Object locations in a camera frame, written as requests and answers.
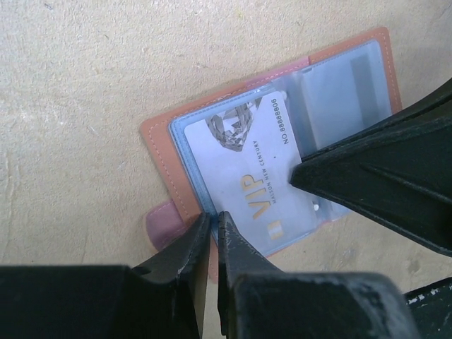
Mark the silver VIP diamond card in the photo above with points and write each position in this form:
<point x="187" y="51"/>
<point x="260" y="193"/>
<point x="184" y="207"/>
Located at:
<point x="245" y="152"/>

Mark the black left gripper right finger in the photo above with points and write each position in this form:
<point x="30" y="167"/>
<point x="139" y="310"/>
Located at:
<point x="258" y="300"/>

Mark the white card with magnetic stripe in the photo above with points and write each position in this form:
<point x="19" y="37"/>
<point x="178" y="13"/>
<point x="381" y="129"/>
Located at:
<point x="344" y="96"/>

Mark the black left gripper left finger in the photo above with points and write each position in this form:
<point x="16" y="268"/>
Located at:
<point x="162" y="297"/>

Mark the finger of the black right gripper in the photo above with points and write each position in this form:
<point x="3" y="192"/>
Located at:
<point x="396" y="172"/>

